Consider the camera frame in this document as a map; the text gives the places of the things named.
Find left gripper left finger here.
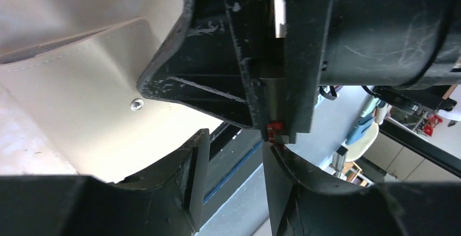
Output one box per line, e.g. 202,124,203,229
1,129,210,235

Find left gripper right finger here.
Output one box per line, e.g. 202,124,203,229
263,142,460,235

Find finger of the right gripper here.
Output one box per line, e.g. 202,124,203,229
136,0,254,128

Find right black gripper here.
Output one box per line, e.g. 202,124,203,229
223,0,460,143

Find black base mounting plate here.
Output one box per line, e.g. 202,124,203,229
204,122,261,203

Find background office chair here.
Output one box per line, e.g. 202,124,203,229
342,98,379,162

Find background cabinet counter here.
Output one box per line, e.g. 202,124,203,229
356,84,461,183

